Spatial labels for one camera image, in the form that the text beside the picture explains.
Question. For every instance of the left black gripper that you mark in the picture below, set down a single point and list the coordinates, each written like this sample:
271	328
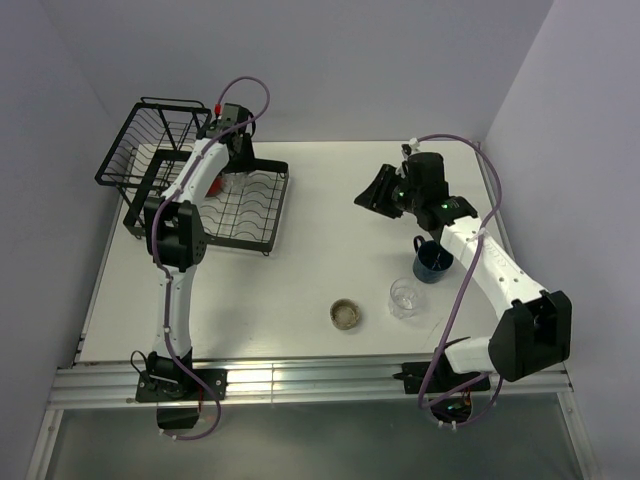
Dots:
247	163

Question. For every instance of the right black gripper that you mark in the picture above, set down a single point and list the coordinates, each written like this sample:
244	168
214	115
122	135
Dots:
374	197

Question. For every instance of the clear plastic cup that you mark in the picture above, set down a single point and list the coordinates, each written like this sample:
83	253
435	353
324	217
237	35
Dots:
405	300
234	183

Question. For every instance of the red mug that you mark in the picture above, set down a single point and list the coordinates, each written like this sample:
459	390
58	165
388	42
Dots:
215	187

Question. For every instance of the dark blue mug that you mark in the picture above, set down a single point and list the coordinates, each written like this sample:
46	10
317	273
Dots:
431	261

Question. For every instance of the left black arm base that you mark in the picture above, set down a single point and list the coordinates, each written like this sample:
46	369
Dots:
180	396

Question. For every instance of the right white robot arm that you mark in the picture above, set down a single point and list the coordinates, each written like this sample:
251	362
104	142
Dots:
534	325

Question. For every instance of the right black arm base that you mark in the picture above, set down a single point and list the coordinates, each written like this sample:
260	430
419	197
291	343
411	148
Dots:
442	380

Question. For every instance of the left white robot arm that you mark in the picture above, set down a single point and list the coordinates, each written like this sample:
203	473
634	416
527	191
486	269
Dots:
177	241

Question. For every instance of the small brown round lid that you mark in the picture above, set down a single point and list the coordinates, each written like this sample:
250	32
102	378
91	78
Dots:
345	314

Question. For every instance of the black wire dish rack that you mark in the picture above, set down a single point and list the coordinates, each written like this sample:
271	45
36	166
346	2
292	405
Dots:
153	146

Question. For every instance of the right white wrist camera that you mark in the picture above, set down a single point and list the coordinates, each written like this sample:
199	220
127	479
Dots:
410	148

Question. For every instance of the aluminium mounting rail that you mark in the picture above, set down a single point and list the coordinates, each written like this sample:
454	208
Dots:
272	381

